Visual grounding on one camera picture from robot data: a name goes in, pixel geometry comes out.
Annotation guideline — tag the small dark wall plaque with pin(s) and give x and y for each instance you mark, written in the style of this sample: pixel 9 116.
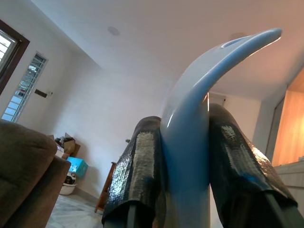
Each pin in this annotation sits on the small dark wall plaque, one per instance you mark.
pixel 40 92

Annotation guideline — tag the open brown cardboard box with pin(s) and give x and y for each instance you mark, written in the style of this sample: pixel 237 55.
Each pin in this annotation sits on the open brown cardboard box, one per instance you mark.
pixel 70 145

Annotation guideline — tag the light blue box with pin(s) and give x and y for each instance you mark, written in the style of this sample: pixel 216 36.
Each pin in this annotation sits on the light blue box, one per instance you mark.
pixel 77 166

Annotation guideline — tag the dark wooden window frame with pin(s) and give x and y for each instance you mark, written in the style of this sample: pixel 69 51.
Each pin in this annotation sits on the dark wooden window frame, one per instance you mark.
pixel 9 54

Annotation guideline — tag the light wooden wardrobe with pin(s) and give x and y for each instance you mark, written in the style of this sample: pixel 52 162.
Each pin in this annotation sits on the light wooden wardrobe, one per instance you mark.
pixel 289 128

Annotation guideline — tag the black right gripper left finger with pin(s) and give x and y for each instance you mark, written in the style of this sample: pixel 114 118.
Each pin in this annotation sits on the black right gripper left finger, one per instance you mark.
pixel 137 166

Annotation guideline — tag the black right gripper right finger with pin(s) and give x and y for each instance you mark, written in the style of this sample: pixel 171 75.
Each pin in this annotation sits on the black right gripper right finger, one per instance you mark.
pixel 240 171

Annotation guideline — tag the white round basket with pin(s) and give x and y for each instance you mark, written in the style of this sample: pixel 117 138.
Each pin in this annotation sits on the white round basket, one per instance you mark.
pixel 69 184

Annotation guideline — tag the brown fabric sofa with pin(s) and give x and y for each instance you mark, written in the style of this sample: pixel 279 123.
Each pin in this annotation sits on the brown fabric sofa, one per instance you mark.
pixel 26 171

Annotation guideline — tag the brown wooden side cabinet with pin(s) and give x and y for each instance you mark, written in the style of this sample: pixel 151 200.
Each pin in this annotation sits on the brown wooden side cabinet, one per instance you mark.
pixel 107 187

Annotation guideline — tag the louvered glass window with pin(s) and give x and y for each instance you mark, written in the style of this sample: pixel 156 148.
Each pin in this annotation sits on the louvered glass window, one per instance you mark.
pixel 26 88

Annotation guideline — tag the white drawer cabinet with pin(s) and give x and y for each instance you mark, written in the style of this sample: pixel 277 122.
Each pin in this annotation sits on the white drawer cabinet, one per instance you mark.
pixel 292 180

